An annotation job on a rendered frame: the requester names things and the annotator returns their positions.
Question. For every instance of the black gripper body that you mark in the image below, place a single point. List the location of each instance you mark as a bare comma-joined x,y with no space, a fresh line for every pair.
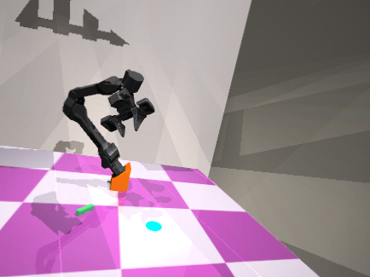
125,112

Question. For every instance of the green rectangular post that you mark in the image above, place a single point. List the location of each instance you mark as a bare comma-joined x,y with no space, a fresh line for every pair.
84,209

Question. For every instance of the cyan circle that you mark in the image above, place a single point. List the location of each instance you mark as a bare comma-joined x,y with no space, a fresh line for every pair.
152,225

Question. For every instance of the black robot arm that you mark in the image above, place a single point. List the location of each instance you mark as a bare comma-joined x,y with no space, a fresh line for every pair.
75,109

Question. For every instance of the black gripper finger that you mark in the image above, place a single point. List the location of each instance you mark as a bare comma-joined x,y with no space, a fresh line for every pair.
118,125
138,117

